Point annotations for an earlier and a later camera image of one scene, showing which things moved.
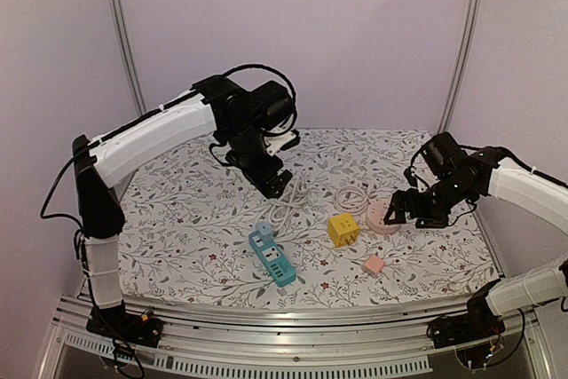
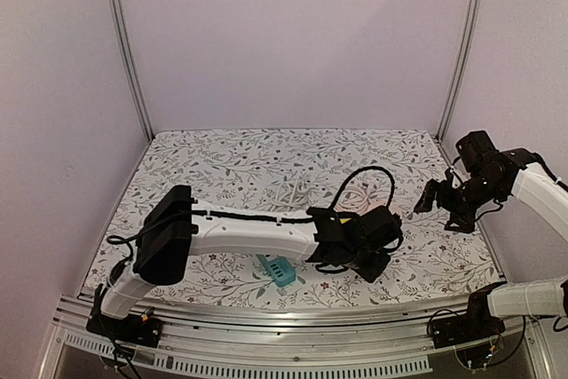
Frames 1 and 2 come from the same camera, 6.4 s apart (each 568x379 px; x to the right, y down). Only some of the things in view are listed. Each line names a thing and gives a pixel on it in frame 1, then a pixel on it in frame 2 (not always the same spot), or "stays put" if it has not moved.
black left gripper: x=261 y=177 -> x=371 y=273
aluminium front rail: x=249 y=339 stays put
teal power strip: x=269 y=253 stays put
